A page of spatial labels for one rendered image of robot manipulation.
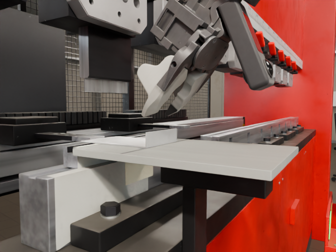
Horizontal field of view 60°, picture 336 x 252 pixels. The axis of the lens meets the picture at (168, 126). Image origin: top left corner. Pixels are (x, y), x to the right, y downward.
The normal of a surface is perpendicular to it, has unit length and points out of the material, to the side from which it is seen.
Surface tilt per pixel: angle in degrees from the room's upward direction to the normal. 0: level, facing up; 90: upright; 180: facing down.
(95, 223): 0
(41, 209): 90
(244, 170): 90
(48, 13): 90
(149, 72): 81
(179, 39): 90
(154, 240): 0
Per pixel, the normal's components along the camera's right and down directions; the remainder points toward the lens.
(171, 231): 0.00, -1.00
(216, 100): -0.64, 0.05
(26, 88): 0.86, 0.04
